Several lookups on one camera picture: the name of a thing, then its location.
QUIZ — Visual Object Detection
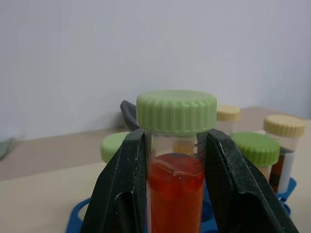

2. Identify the orange liquid tube green cap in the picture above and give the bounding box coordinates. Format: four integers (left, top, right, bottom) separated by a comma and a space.
230, 132, 281, 183

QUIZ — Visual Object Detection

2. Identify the brown liquid tube cream cap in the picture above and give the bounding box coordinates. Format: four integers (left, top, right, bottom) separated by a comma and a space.
263, 115, 307, 194
215, 105, 241, 136

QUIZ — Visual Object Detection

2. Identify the grey foam face pad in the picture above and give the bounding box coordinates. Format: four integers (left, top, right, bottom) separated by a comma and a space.
120, 100, 140, 133

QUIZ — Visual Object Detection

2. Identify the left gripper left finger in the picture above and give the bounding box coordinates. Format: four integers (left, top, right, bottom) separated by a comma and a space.
80, 128, 149, 233

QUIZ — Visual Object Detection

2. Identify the red liquid tube green cap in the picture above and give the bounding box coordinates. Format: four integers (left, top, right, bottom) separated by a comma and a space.
101, 132, 131, 164
136, 89, 218, 233

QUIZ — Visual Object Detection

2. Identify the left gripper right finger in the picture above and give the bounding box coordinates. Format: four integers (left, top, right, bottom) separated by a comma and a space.
201, 128, 300, 233

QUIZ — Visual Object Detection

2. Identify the blue tube rack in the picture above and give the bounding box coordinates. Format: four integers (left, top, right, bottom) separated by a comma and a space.
69, 177, 298, 233

